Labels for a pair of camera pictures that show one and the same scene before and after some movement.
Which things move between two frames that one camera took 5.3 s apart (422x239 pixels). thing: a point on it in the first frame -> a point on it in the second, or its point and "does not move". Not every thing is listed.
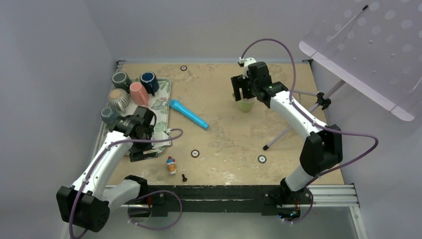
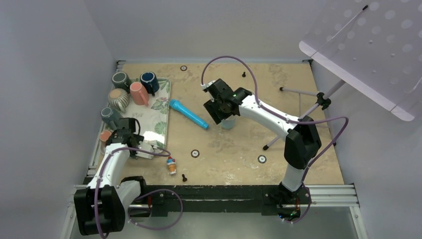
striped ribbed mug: (118, 99) does not move
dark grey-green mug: (120, 80) does not move
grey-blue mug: (109, 117) does not move
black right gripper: (239, 82) -> (211, 105)
